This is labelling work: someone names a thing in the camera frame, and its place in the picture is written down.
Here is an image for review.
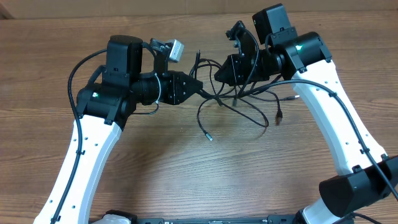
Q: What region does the black cable silver usb plug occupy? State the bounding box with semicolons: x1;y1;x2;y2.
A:
190;58;269;141

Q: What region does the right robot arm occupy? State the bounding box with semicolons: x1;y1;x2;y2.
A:
215;4;397;223

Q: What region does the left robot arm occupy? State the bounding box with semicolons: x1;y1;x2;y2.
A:
35;35;203;223

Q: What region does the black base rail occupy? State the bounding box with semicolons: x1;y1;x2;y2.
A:
90;210;306;224

